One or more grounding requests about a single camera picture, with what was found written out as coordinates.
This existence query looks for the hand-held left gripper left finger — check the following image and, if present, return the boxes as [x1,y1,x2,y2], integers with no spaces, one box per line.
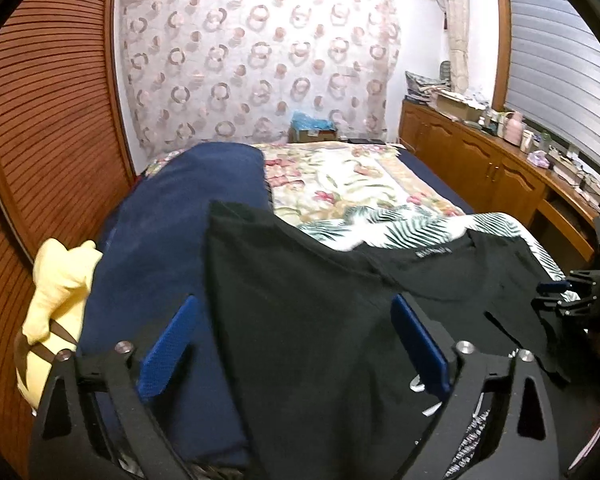
[29,294,203,480]

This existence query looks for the red and white cloth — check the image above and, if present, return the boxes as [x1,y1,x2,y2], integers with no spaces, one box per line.
[570,400,600,472]

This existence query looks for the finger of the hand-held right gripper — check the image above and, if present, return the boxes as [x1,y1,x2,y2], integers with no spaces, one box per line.
[530,292,600,319]
[536,270,600,294]

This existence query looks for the folded navy blue blanket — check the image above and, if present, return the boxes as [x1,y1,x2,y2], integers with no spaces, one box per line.
[77,142,272,471]

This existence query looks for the pale yellow cloth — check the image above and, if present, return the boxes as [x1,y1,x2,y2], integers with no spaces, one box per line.
[14,239,103,411]

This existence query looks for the blue plastic bag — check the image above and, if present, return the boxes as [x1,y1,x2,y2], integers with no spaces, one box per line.
[291,111,336,133]

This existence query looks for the striped cushion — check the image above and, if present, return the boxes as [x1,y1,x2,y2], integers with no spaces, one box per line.
[405,70,452,102]

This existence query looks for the circle print sheer curtain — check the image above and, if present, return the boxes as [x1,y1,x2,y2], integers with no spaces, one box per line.
[117,0,405,158]

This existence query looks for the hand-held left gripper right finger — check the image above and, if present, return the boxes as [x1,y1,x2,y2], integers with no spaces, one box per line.
[390,292,563,480]

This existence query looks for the wooden sideboard cabinet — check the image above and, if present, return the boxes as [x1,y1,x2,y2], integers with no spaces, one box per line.
[397,97,600,265]

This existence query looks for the open cardboard box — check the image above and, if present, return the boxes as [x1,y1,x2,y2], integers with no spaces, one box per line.
[432,91,487,122]

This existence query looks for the brown cardboard box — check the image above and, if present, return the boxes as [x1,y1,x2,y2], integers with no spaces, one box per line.
[287,125,339,144]

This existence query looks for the black t-shirt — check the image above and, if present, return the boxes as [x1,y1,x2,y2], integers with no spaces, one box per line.
[202,200,576,480]

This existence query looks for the green leaf print blanket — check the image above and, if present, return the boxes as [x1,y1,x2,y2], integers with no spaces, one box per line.
[300,207,581,306]

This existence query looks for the floral bed sheet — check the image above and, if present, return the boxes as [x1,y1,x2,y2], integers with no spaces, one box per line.
[145,141,466,227]

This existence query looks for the pink kettle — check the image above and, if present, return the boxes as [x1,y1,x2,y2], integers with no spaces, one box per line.
[500,110,526,149]

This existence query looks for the navy bed sheet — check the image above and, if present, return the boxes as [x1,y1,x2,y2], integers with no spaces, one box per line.
[397,146,477,216]

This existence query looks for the louvered wooden door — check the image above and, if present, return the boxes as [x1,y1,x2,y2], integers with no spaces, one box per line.
[0,0,137,480]

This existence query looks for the beige lace curtain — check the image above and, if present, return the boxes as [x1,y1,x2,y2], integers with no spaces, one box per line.
[437,0,472,97]

